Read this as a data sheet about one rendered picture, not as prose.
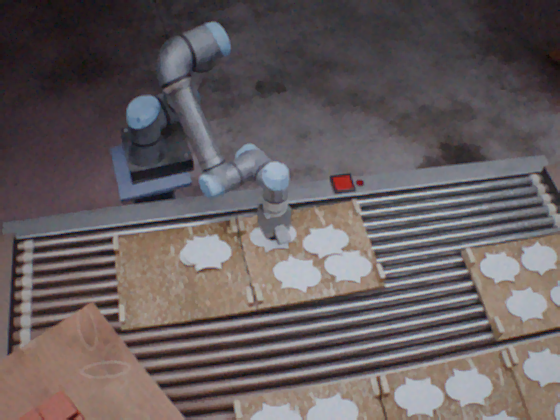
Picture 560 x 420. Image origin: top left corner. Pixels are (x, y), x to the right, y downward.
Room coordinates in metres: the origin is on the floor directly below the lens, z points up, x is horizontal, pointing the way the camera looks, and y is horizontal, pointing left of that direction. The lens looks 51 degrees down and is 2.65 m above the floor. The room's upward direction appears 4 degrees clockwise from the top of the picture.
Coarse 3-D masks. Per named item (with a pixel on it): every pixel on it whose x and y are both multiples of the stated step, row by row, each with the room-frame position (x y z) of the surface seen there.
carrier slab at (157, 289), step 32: (224, 224) 1.31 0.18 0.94; (128, 256) 1.16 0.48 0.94; (160, 256) 1.17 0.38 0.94; (128, 288) 1.04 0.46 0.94; (160, 288) 1.05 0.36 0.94; (192, 288) 1.06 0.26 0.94; (224, 288) 1.07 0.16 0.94; (128, 320) 0.92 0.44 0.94; (160, 320) 0.93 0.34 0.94; (192, 320) 0.95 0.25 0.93
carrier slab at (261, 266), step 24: (312, 216) 1.37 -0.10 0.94; (336, 216) 1.38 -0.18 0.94; (360, 216) 1.38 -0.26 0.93; (360, 240) 1.28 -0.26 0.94; (264, 264) 1.16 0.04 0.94; (312, 264) 1.18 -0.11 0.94; (264, 288) 1.08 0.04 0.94; (312, 288) 1.09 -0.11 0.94; (336, 288) 1.09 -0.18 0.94; (360, 288) 1.10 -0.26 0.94
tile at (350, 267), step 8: (336, 256) 1.21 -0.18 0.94; (344, 256) 1.21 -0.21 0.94; (352, 256) 1.21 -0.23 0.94; (328, 264) 1.17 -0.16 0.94; (336, 264) 1.18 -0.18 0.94; (344, 264) 1.18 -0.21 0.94; (352, 264) 1.18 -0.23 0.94; (360, 264) 1.18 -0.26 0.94; (368, 264) 1.18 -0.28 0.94; (328, 272) 1.14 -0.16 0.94; (336, 272) 1.14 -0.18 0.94; (344, 272) 1.15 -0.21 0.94; (352, 272) 1.15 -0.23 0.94; (360, 272) 1.15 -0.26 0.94; (368, 272) 1.15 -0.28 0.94; (336, 280) 1.11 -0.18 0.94; (344, 280) 1.12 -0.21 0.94; (352, 280) 1.12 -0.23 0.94
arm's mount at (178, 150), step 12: (120, 132) 1.72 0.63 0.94; (168, 132) 1.73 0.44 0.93; (180, 132) 1.73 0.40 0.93; (168, 144) 1.67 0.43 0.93; (180, 144) 1.67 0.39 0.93; (168, 156) 1.61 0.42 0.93; (180, 156) 1.61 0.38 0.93; (192, 156) 1.61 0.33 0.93; (132, 168) 1.54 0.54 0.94; (144, 168) 1.54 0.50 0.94; (156, 168) 1.55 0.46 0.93; (168, 168) 1.57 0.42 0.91; (180, 168) 1.59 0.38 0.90; (192, 168) 1.60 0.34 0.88; (132, 180) 1.52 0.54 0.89; (144, 180) 1.53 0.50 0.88
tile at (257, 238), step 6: (258, 228) 1.30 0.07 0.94; (252, 234) 1.27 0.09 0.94; (258, 234) 1.27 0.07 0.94; (294, 234) 1.28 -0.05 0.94; (252, 240) 1.25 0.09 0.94; (258, 240) 1.25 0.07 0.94; (264, 240) 1.25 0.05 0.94; (270, 240) 1.25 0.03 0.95; (276, 240) 1.25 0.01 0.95; (258, 246) 1.23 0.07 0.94; (264, 246) 1.23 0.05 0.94; (270, 246) 1.23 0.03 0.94; (276, 246) 1.23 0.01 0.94; (282, 246) 1.23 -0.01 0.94
